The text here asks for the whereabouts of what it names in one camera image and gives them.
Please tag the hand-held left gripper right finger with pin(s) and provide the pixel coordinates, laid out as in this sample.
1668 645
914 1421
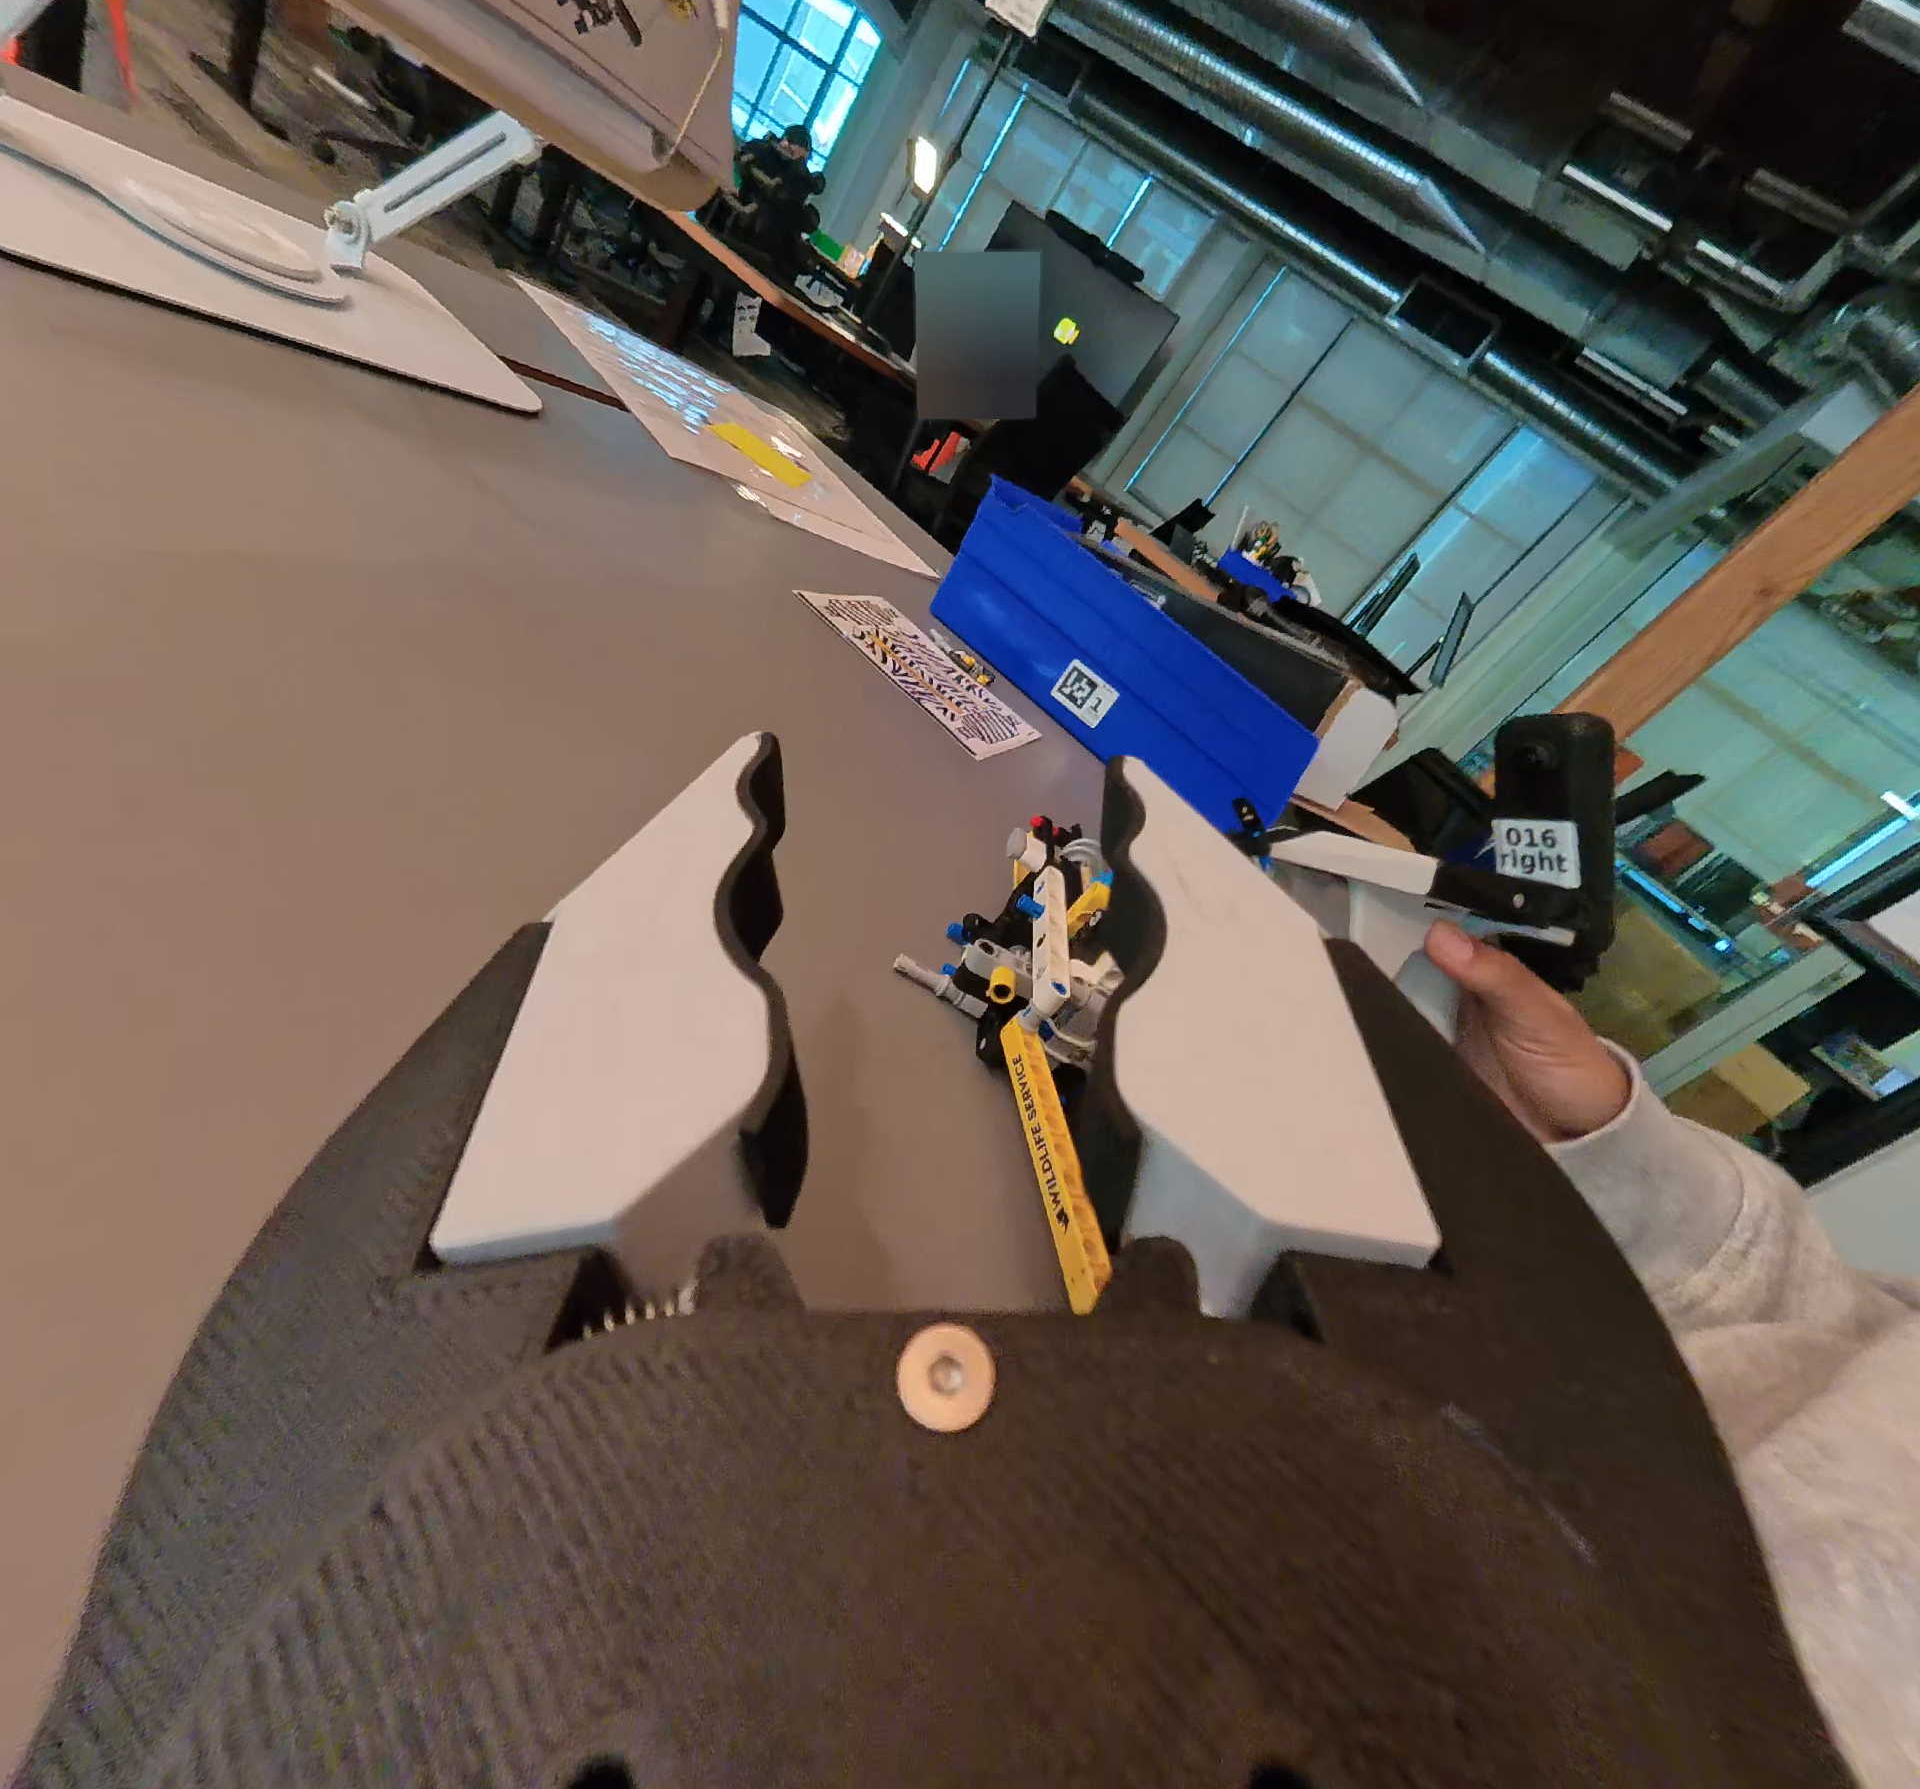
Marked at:
1259 1070

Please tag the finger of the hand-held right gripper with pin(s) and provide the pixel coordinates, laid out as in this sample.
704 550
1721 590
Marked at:
1357 856

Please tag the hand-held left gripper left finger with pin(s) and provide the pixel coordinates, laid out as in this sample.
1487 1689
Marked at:
600 1054

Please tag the yellow black lego model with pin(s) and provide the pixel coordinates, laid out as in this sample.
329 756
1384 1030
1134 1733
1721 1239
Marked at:
1049 951

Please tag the person's right forearm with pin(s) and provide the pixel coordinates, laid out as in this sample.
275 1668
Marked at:
1785 1340

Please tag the person's right hand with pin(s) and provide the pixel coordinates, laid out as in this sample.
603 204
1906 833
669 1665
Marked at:
1529 1042

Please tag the wooden beam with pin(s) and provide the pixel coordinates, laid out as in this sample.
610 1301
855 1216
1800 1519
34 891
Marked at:
1756 566

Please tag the blue toy figure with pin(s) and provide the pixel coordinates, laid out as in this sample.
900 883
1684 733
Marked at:
1266 564

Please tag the blue plastic bin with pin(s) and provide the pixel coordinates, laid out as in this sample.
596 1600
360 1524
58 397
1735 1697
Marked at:
1080 620

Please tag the striped sticker sheet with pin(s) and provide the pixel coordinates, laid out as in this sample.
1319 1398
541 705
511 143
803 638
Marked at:
914 672

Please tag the black monitor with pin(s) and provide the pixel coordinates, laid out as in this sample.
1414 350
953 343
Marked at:
1116 306

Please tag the yellow flat piece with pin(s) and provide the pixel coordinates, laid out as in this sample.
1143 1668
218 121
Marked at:
757 454

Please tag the white instruction booklet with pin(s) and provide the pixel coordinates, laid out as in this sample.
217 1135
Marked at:
674 394

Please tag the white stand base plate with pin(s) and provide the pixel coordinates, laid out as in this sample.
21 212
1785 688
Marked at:
193 273

